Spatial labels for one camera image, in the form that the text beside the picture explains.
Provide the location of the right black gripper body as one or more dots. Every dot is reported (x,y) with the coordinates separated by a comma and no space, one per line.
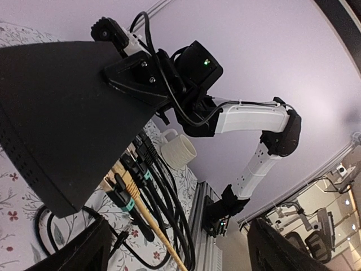
(190,72)

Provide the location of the black network switch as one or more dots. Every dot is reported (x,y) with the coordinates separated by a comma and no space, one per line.
(62,126)

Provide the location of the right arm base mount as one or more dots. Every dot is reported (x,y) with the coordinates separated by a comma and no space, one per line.
(214,212)

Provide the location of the cream ribbed cup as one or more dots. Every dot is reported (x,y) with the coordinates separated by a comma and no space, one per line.
(176,149)

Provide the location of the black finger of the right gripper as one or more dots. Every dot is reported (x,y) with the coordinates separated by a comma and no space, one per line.
(139,77)

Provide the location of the floral table mat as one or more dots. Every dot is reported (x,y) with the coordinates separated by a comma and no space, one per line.
(20,248)

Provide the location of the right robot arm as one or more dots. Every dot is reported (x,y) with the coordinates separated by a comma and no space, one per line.
(266,131)

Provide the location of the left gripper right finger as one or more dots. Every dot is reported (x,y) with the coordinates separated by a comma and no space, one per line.
(269,250)

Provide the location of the front aluminium rail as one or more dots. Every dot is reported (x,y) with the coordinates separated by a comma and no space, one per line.
(208,256)

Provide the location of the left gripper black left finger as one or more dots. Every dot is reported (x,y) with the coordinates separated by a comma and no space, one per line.
(90,250)

